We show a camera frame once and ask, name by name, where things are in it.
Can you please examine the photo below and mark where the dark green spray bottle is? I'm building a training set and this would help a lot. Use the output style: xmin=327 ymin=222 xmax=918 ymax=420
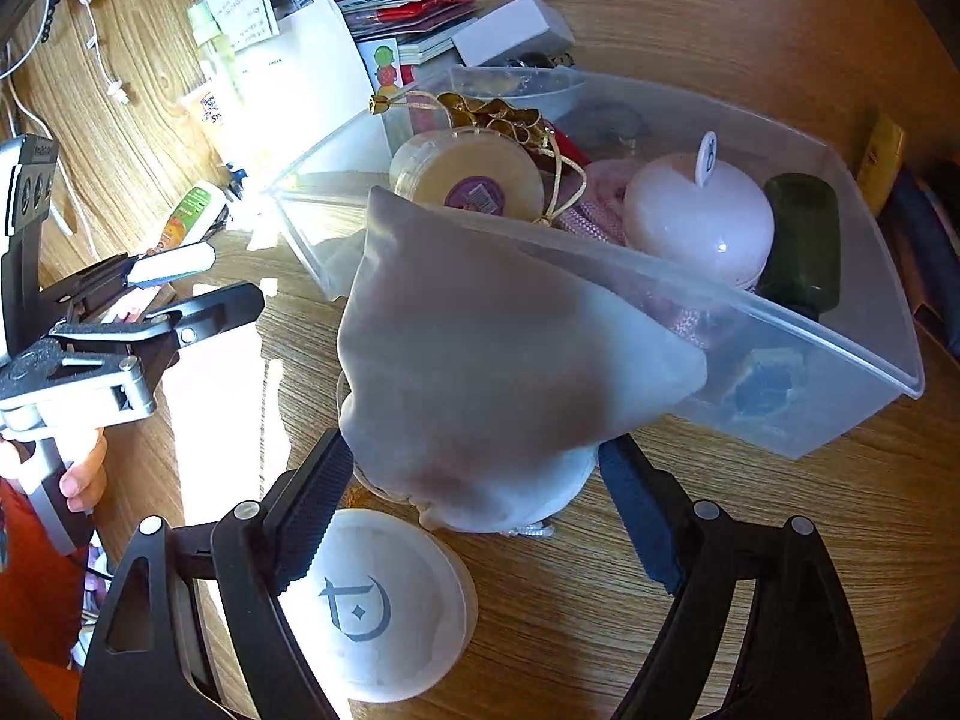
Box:
xmin=755 ymin=172 xmax=841 ymax=322

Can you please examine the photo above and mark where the clear plastic storage bin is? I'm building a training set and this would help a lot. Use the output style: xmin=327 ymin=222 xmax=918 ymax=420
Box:
xmin=270 ymin=63 xmax=928 ymax=462

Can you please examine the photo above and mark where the person's left hand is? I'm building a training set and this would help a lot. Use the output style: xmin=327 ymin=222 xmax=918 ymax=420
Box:
xmin=0 ymin=427 xmax=111 ymax=515

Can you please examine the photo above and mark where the translucent plastic jar with lid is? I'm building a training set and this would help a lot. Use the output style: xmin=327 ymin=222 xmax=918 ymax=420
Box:
xmin=389 ymin=127 xmax=545 ymax=221

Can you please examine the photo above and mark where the small white box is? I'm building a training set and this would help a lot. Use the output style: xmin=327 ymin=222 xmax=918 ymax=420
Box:
xmin=452 ymin=0 xmax=576 ymax=67

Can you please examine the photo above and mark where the round white lidded container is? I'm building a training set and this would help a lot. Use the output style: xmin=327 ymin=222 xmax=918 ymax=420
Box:
xmin=280 ymin=509 xmax=478 ymax=704

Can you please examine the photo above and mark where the blue patterned pencil pouch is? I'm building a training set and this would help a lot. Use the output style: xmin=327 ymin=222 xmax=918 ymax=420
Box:
xmin=880 ymin=161 xmax=958 ymax=359

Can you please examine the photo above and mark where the yellow-green spray bottle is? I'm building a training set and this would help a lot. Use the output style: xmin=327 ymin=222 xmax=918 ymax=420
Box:
xmin=187 ymin=0 xmax=239 ymax=106

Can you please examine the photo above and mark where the white drawstring cloth pouch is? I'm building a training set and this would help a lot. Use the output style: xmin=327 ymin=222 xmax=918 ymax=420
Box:
xmin=338 ymin=187 xmax=708 ymax=533

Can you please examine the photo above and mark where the pink coiled rope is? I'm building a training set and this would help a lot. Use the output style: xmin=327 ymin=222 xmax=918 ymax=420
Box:
xmin=556 ymin=156 xmax=648 ymax=246

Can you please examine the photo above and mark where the fruit sticker sheet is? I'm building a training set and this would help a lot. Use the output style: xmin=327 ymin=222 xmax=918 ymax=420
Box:
xmin=356 ymin=37 xmax=404 ymax=96

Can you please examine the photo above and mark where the stack of books and cards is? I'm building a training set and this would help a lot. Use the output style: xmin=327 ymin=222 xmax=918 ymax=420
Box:
xmin=337 ymin=0 xmax=478 ymax=68

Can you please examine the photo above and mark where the white orange-label squeeze bottle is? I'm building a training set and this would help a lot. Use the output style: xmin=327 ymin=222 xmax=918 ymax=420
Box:
xmin=148 ymin=181 xmax=228 ymax=254

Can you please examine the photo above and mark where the gold chain necklace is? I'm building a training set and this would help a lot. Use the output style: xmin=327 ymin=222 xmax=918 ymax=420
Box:
xmin=367 ymin=88 xmax=591 ymax=226

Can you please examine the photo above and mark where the yellow cream tube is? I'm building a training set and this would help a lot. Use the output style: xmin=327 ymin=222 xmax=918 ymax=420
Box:
xmin=856 ymin=112 xmax=907 ymax=213

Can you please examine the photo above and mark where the red velvet pouch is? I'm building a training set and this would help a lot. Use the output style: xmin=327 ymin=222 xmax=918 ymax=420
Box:
xmin=547 ymin=122 xmax=590 ymax=174

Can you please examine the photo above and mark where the clear bowl of trinkets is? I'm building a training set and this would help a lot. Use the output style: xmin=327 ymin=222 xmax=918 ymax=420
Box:
xmin=449 ymin=67 xmax=586 ymax=122

